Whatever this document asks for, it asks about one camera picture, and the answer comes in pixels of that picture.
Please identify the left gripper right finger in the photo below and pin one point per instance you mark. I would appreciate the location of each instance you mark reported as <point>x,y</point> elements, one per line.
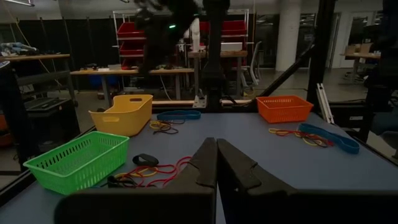
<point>230,168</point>

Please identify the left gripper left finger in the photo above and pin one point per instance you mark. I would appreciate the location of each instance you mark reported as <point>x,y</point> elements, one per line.
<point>205,168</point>

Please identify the thin yellow rubber band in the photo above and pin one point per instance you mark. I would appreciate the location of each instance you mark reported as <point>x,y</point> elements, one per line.
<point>270,130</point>
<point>148,173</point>
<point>152,124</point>
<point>306,142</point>

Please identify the wide blue rubber band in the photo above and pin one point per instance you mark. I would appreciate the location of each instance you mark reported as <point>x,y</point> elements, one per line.
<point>345,144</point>
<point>178,115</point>

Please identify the wide black rubber band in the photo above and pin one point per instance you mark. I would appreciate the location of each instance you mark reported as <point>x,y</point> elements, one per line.
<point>145,163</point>
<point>113,182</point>

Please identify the orange plastic basket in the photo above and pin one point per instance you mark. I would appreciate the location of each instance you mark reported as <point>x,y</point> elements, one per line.
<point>284,110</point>

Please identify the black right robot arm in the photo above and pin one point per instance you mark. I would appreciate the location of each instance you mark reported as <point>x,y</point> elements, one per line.
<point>214,62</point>

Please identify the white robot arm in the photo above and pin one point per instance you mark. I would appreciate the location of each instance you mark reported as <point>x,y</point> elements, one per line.
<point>196,34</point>

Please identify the thin red rubber band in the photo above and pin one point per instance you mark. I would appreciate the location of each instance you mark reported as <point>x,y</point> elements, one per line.
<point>168,170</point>
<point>323,141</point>

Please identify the thin dark rubber band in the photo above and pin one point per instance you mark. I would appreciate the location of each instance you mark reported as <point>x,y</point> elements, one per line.
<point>317,143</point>
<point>168,131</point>

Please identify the red storage bin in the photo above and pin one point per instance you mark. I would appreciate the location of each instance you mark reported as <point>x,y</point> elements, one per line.
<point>130,49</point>
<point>234,27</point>
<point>130,29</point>

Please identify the metal shelf rack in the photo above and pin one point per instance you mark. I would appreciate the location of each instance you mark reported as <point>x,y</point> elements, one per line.
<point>124,38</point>

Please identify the long wooden workbench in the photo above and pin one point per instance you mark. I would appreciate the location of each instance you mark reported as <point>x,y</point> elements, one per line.
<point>124,71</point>

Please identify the white box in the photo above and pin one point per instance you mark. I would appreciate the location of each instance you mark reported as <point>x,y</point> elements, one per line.
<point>231,46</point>

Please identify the black curtain partition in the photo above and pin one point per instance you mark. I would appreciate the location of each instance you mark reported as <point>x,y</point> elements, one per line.
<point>77,40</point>

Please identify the yellow plastic basket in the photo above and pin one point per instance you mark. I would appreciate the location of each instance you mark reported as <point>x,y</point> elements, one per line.
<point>124,121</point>

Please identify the small wooden table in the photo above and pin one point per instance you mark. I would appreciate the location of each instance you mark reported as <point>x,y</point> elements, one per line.
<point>236,53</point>

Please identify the white office chair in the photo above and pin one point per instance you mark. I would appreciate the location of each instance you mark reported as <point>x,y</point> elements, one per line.
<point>255,62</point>

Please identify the silver aluminium extrusion bar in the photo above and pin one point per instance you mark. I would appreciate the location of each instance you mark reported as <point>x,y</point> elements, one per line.
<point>325,104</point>

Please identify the wooden side table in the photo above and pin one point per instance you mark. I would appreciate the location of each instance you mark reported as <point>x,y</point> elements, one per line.
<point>34,57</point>

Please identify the black keyboard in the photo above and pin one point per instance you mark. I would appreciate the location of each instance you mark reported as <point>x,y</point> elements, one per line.
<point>46,104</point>

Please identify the green plastic basket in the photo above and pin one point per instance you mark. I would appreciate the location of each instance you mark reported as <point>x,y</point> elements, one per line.
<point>77,161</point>

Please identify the white round pillar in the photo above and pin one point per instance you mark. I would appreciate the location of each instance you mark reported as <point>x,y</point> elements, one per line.
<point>287,34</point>

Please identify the black equipment cart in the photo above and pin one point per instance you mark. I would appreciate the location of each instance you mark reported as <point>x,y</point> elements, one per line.
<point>46,130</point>

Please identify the pale blue device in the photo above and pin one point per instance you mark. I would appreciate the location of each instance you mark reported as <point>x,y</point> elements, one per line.
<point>17,48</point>

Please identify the ceiling light strip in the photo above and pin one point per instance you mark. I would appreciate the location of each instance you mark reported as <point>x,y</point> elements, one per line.
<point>18,2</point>

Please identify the small wooden desk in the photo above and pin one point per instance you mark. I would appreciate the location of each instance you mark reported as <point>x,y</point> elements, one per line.
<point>360,56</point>

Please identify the cardboard box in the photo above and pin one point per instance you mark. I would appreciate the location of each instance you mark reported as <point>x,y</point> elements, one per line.
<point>357,48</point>

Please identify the silver arm base bracket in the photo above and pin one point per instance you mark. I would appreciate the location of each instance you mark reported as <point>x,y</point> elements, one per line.
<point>199,102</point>

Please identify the black diagonal frame brace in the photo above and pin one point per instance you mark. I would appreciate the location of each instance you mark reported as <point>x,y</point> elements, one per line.
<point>286,73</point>

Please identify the black rig frame post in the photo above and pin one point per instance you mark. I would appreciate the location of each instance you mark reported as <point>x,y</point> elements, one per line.
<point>320,46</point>

